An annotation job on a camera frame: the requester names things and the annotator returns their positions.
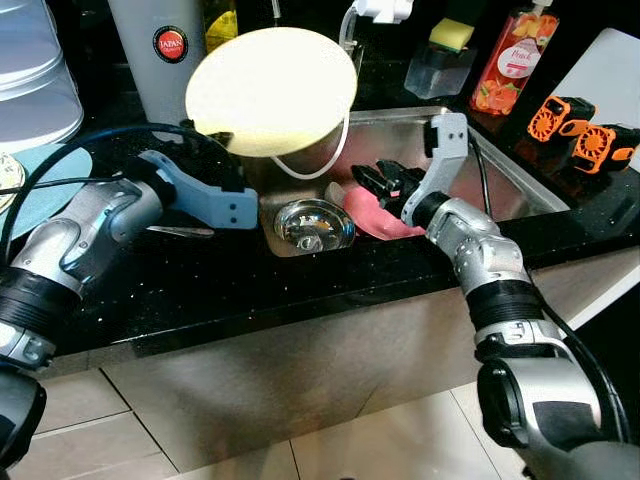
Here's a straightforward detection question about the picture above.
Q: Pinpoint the pink plate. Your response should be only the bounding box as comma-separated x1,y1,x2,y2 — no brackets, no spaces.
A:
342,183,429,241

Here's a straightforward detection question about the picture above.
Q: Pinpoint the pale yellow plate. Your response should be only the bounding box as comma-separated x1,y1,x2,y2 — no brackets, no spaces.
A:
185,27,359,159

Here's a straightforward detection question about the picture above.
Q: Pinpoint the light blue plate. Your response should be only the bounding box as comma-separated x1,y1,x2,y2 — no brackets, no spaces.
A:
0,143,96,241

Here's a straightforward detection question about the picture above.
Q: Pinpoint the steel bowl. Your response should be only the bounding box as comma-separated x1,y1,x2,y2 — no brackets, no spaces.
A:
273,198,357,255

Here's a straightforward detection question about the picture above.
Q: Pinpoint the steel serving utensil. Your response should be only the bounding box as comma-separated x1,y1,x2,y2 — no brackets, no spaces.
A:
145,224,216,239

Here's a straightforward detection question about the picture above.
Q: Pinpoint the grey thermos jug red sticker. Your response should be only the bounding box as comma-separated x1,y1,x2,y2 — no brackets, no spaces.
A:
107,0,216,128

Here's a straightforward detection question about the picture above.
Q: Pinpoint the stainless steel sink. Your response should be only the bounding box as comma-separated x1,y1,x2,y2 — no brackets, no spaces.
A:
243,105,571,259

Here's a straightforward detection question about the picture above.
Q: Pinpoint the clear plastic sponge holder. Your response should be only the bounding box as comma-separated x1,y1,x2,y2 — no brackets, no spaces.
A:
404,40,476,99

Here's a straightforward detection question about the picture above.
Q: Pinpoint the yellow oil bottle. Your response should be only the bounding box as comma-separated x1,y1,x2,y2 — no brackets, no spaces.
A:
203,0,239,53

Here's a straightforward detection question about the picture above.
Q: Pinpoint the yellow sponge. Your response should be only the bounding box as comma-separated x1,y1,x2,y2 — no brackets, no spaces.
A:
429,18,476,51

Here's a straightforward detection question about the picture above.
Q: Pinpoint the orange soap pump bottle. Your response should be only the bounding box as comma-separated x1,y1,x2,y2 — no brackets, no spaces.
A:
470,0,561,117

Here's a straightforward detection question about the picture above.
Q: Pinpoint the white faucet filter head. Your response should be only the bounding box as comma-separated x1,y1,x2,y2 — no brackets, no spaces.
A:
352,0,414,25

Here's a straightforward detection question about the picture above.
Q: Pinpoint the tiered translucent plastic container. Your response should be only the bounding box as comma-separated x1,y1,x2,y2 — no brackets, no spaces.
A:
0,0,85,154

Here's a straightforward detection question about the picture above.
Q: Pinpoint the floral print plate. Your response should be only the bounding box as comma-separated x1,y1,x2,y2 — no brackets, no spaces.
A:
0,150,26,216

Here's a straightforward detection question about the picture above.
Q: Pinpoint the white board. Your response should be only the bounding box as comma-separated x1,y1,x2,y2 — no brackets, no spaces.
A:
548,27,640,131

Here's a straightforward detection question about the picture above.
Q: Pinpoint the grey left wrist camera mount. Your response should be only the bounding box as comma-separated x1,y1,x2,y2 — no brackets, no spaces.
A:
140,150,259,230

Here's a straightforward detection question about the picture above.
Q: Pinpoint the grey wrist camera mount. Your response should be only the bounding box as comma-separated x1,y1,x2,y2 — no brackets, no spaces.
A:
400,112,471,226
140,150,259,230

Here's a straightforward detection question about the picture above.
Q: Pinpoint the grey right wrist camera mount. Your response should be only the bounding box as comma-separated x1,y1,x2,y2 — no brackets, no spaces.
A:
400,112,471,226

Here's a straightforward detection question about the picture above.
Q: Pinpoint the white hose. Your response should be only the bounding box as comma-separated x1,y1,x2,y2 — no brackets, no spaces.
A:
270,10,361,182

